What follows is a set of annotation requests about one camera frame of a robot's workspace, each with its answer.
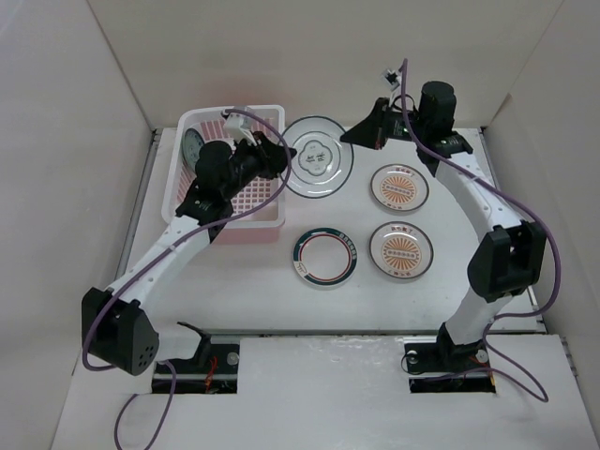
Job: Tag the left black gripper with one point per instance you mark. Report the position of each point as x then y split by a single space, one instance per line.
273 158

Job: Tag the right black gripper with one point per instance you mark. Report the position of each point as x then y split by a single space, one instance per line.
370 133

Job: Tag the white plate with flower emblem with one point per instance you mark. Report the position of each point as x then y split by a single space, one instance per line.
323 163

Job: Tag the dark teal patterned plate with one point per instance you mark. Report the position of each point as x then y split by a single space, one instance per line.
191 146

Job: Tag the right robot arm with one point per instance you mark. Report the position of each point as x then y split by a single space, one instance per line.
509 255

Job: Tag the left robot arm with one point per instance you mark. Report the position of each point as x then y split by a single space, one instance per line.
116 329

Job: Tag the pink plastic dish rack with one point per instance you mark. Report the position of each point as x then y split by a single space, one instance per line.
258 228

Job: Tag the upper orange sunburst plate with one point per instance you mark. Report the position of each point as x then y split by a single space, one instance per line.
399 188

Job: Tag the orange sunburst plate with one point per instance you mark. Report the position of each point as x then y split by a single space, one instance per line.
399 188
401 250

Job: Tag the white plate green red rim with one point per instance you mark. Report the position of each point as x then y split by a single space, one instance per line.
324 257

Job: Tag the lower orange sunburst plate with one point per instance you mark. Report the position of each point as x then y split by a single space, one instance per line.
401 250

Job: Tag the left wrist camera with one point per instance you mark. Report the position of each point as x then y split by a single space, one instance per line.
238 126

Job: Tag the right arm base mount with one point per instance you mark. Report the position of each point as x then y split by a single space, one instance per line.
432 371

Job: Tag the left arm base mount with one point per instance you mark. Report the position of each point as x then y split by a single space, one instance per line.
213 373

